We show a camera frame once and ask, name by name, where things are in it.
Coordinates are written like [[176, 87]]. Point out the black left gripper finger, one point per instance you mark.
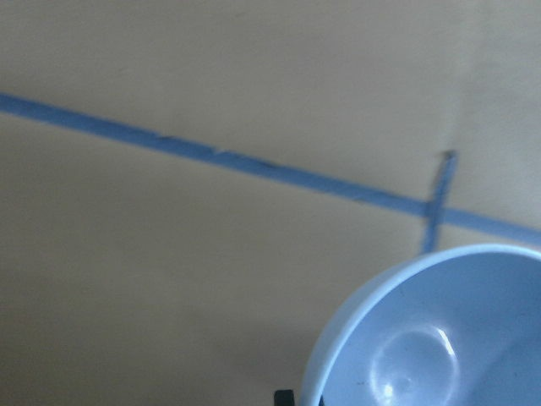
[[283, 397]]

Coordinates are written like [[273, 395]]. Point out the blue bowl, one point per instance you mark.
[[457, 327]]

